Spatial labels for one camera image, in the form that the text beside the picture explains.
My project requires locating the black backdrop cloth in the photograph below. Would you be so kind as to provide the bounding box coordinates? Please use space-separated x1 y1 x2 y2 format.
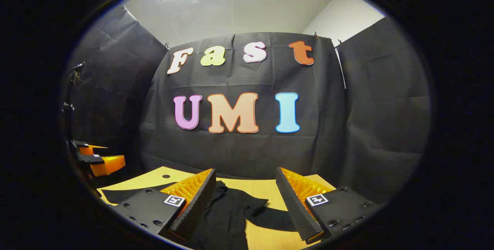
64 5 432 204

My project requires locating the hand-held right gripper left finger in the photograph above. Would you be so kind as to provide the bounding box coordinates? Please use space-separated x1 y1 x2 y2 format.
110 168 217 243

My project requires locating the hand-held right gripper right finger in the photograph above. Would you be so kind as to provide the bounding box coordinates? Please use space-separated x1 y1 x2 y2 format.
275 167 386 245

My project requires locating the black buttoned shirt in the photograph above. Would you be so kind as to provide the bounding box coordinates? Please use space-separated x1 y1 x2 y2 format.
101 181 269 250

